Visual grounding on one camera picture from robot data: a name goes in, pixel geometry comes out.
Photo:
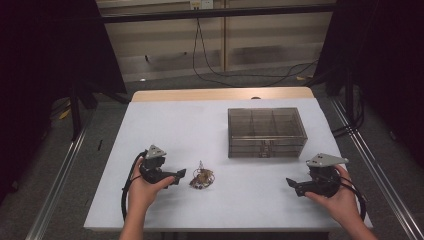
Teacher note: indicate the black metal stand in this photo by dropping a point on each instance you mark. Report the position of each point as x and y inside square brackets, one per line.
[75, 113]
[348, 100]

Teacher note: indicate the transparent grey drawer box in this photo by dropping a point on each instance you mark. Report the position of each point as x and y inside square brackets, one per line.
[266, 126]

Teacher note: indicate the black horizontal bar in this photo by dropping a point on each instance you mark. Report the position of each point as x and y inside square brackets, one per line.
[200, 14]

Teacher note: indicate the metal floor rail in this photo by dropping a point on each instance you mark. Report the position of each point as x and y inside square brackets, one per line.
[383, 180]
[56, 190]

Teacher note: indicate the person's left hand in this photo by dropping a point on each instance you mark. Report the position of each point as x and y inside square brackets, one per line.
[143, 195]

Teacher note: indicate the yellow tape piece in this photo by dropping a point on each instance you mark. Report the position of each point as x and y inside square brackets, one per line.
[65, 114]

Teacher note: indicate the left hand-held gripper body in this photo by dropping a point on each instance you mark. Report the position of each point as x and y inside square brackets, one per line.
[153, 166]

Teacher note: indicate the person's right hand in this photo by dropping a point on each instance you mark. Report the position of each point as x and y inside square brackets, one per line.
[343, 203]

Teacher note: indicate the black curtain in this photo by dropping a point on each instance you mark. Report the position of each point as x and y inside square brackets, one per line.
[383, 50]
[40, 66]

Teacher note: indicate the white wall socket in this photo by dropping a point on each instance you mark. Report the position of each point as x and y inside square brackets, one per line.
[201, 4]

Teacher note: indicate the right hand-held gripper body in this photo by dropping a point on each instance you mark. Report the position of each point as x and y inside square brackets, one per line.
[325, 181]

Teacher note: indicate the small black floor object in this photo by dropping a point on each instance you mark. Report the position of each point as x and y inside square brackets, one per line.
[100, 144]

